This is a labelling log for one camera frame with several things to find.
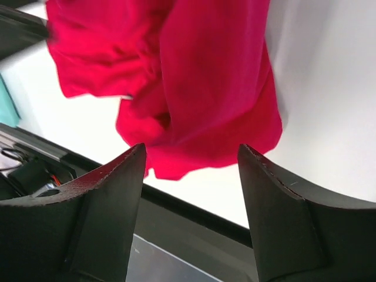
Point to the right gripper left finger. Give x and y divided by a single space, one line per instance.
82 233

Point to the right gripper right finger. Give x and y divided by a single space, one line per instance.
301 231

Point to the magenta red t shirt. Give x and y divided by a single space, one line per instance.
194 77

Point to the folded teal t shirt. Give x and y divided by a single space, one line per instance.
8 111

